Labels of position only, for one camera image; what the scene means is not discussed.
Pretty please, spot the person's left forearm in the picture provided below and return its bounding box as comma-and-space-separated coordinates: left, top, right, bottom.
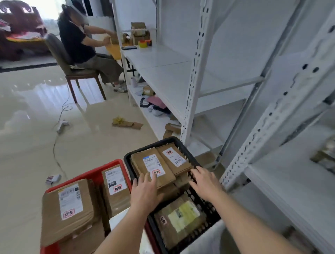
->
94, 209, 150, 254

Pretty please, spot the brown envelope parcel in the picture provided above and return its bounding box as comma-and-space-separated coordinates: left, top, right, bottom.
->
156, 142, 193, 176

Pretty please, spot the person's left hand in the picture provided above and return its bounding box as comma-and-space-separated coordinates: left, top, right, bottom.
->
130, 172, 165, 218

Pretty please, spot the square box yellow-topped label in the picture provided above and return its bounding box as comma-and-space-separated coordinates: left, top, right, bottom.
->
40, 179, 95, 248

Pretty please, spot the white power strip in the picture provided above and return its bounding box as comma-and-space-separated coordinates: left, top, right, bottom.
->
56, 119, 70, 134

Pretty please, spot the white foam parcel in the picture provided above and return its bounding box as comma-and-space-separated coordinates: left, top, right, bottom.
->
109, 207, 155, 254

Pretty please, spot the person's right forearm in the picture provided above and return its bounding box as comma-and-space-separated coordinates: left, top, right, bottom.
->
209, 191, 304, 254

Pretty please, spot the grey power cable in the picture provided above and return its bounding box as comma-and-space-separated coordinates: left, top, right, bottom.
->
52, 83, 74, 178

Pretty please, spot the small red striped power strip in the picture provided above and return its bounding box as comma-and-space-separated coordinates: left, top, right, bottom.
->
46, 174, 62, 186

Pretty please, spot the dark red sofa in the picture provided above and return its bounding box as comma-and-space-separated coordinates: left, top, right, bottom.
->
0, 0, 50, 61

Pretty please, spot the white curtain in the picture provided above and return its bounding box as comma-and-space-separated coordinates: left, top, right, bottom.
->
31, 0, 65, 20

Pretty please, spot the black plastic basket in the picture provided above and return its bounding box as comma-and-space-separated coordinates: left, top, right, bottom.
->
123, 136, 223, 254

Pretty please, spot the red plastic crate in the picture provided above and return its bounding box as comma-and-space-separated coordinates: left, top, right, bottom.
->
39, 159, 157, 254

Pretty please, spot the pile of plastic mailer bags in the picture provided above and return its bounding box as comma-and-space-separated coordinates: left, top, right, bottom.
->
136, 81, 172, 117

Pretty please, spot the narrow brown labelled box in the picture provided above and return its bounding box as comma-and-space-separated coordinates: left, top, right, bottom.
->
101, 164, 131, 219

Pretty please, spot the yellow table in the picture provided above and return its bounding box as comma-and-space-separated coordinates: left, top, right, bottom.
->
104, 39, 136, 76

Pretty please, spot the person's right hand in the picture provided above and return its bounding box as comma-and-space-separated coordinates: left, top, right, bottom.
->
188, 166, 226, 203

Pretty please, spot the brown wooden chair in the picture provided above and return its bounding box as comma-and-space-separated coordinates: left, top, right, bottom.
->
44, 33, 107, 104

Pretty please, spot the flattened cardboard strip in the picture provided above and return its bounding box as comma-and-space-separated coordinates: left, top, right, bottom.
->
112, 121, 144, 130

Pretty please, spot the brown parcel with yellow label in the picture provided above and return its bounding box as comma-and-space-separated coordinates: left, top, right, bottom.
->
154, 193, 207, 251

